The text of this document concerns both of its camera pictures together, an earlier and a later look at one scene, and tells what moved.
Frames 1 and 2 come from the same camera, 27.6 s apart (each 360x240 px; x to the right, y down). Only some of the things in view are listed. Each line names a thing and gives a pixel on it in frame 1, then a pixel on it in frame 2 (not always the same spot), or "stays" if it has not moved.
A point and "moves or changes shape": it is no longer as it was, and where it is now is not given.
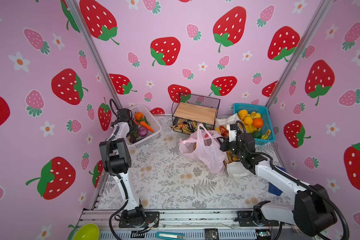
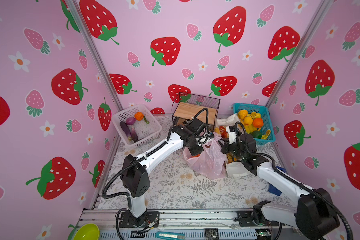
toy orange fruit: (258, 122) stays
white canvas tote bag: (235, 169) stays
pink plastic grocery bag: (204, 145) moves or changes shape
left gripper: (134, 127) to (199, 149)
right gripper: (225, 143) stays
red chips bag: (223, 131) stays
